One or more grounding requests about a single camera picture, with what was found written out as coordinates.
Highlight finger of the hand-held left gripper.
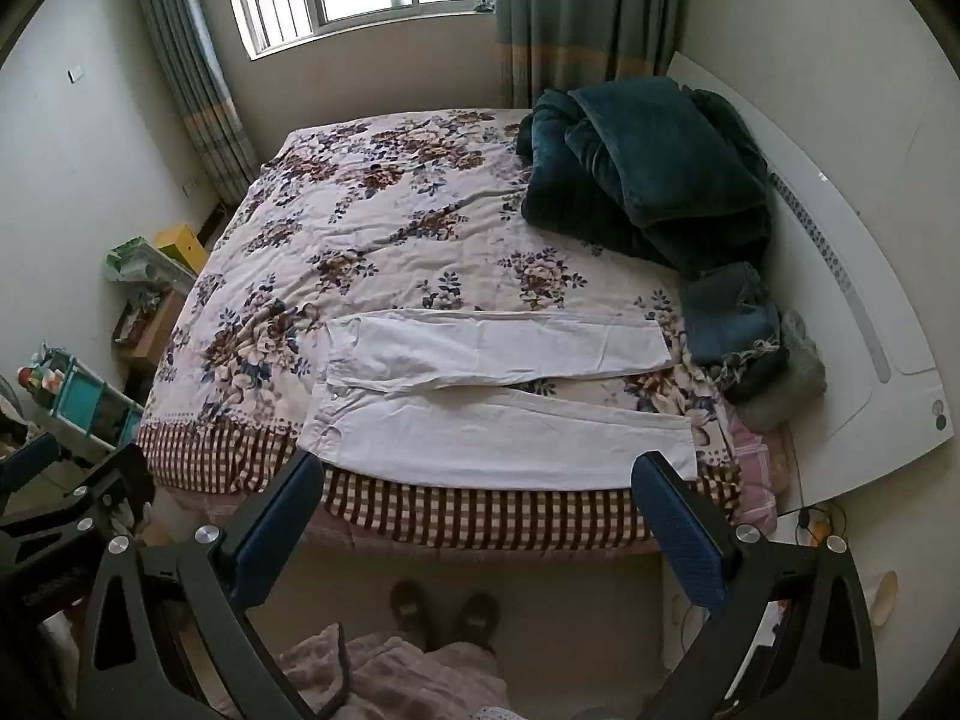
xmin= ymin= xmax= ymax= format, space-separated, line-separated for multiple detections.
xmin=64 ymin=444 xmax=156 ymax=541
xmin=0 ymin=433 xmax=65 ymax=512

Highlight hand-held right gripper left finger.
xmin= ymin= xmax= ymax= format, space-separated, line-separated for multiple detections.
xmin=75 ymin=452 xmax=327 ymax=720

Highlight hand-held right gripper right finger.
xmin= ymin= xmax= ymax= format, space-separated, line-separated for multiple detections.
xmin=631 ymin=451 xmax=880 ymax=720

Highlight white pants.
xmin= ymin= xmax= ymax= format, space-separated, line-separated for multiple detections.
xmin=298 ymin=309 xmax=700 ymax=492

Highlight teal storage cart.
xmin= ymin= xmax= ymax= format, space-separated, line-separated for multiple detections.
xmin=19 ymin=345 xmax=145 ymax=452

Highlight person's brown shoe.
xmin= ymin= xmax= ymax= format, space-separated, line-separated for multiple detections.
xmin=390 ymin=580 xmax=437 ymax=647

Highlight wooden nightstand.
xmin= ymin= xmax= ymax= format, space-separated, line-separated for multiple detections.
xmin=112 ymin=289 xmax=188 ymax=370

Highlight grey pillow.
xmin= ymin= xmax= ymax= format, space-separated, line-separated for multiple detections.
xmin=739 ymin=311 xmax=827 ymax=434

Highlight person's pink plush robe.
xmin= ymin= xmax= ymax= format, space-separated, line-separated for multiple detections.
xmin=217 ymin=622 xmax=518 ymax=720

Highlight cream plastic object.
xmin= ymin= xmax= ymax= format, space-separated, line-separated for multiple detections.
xmin=866 ymin=570 xmax=899 ymax=627

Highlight green box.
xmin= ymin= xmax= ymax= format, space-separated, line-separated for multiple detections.
xmin=103 ymin=236 xmax=181 ymax=286

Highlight folded blue jeans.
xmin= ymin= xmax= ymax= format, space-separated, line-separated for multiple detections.
xmin=682 ymin=262 xmax=788 ymax=400

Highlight yellow box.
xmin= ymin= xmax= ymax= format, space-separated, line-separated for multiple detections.
xmin=154 ymin=223 xmax=211 ymax=275

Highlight floral plaid-edged blanket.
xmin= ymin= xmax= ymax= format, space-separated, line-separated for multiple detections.
xmin=135 ymin=109 xmax=743 ymax=550

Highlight white bed headboard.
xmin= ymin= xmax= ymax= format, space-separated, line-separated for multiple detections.
xmin=667 ymin=51 xmax=950 ymax=512

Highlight dark teal plush blanket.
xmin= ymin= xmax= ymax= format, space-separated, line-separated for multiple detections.
xmin=516 ymin=76 xmax=773 ymax=278

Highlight teal striped curtain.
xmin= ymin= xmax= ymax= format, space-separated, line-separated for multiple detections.
xmin=131 ymin=0 xmax=260 ymax=205
xmin=491 ymin=0 xmax=685 ymax=110

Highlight orange plug with cable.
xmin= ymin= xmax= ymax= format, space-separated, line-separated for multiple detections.
xmin=795 ymin=501 xmax=850 ymax=550

